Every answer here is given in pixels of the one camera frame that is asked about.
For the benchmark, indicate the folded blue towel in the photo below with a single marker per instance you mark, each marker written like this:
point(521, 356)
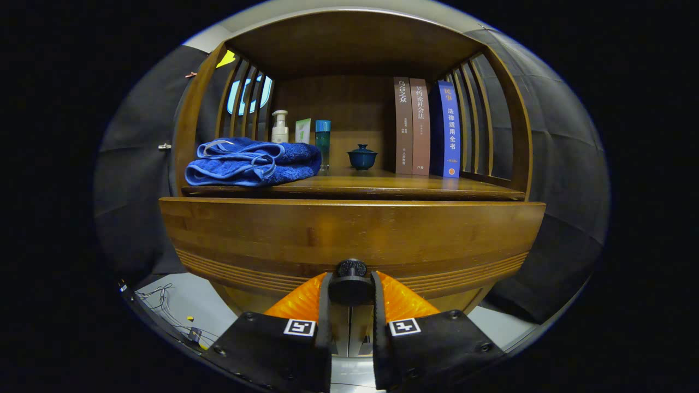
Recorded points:
point(246, 164)

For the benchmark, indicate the blue book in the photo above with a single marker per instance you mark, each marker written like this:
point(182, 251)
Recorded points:
point(450, 131)

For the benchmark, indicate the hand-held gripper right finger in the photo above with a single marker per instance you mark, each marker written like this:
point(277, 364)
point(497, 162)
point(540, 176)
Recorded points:
point(378, 322)

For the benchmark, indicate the teal bottle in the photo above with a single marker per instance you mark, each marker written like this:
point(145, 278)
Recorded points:
point(323, 142)

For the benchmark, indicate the dark brown book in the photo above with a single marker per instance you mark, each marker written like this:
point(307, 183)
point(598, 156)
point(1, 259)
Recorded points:
point(403, 125)

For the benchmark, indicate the black backdrop cloth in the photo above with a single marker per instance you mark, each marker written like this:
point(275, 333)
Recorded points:
point(562, 191)

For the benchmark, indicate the dark blue lidded teacup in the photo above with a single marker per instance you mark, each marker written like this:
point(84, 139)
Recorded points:
point(362, 159)

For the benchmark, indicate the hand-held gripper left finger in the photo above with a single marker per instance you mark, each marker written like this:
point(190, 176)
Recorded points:
point(325, 322)

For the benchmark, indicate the wooden countertop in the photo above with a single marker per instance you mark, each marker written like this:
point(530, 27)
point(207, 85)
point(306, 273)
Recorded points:
point(382, 183)

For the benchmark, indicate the wooden drawer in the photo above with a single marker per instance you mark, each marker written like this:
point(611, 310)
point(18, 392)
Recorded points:
point(273, 234)

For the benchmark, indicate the reddish brown book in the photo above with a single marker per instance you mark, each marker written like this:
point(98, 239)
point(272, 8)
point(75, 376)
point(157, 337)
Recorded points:
point(420, 125)

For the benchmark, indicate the white pump bottle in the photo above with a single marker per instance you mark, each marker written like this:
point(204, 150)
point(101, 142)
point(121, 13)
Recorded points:
point(280, 131)

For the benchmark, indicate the wooden cabinet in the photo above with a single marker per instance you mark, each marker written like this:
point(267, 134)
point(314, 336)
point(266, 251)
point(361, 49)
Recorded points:
point(349, 43)

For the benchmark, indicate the green and white tube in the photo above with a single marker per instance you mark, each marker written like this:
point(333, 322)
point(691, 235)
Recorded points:
point(303, 131)

